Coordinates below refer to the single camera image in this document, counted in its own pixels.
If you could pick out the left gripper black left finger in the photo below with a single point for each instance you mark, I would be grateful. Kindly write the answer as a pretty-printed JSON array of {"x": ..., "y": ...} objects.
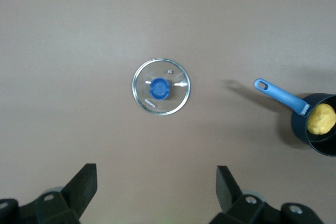
[{"x": 78, "y": 192}]

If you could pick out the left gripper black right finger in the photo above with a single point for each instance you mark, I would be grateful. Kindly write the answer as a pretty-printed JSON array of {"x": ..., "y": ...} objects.
[{"x": 228, "y": 192}]

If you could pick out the glass lid with blue knob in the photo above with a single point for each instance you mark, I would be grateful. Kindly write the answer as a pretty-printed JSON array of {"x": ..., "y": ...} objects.
[{"x": 159, "y": 89}]

